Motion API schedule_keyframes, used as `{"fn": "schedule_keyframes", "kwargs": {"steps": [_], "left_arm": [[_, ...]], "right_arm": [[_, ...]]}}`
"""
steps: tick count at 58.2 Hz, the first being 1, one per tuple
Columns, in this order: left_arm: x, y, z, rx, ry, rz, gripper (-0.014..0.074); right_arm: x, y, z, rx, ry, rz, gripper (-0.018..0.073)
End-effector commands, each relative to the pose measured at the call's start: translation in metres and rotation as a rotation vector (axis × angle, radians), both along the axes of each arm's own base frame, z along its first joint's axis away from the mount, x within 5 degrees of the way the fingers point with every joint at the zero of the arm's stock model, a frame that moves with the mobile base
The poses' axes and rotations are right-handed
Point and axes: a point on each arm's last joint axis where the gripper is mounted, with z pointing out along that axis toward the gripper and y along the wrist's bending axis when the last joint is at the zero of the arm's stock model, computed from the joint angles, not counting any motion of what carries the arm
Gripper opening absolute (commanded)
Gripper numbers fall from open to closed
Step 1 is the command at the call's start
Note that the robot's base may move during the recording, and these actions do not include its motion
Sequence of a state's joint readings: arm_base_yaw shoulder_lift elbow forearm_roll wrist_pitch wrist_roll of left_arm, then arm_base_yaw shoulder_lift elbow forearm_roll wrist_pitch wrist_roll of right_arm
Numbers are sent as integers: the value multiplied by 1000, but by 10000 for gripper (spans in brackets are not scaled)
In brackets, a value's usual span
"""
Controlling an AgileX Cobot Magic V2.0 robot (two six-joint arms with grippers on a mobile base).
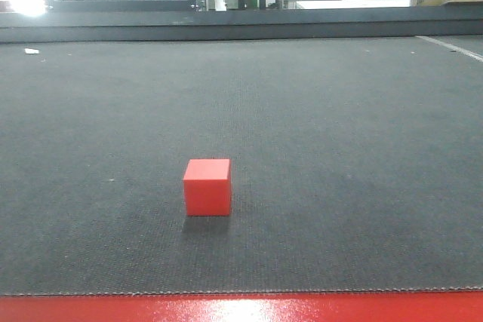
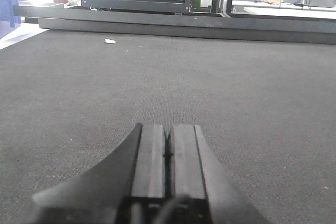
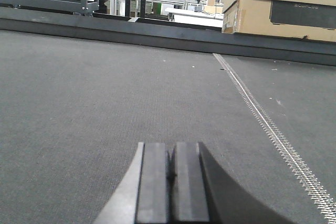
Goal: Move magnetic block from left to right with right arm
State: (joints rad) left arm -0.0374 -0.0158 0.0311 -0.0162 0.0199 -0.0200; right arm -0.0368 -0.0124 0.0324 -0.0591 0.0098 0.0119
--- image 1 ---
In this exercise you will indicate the dark grey carpet mat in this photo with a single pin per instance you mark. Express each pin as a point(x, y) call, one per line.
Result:
point(356, 166)

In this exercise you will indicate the red magnetic cube block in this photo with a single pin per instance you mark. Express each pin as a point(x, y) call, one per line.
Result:
point(207, 187)

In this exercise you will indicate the white paper scrap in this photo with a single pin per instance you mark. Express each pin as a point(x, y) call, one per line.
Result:
point(31, 51)

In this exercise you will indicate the white table background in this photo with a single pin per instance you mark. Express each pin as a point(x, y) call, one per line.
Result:
point(341, 4)

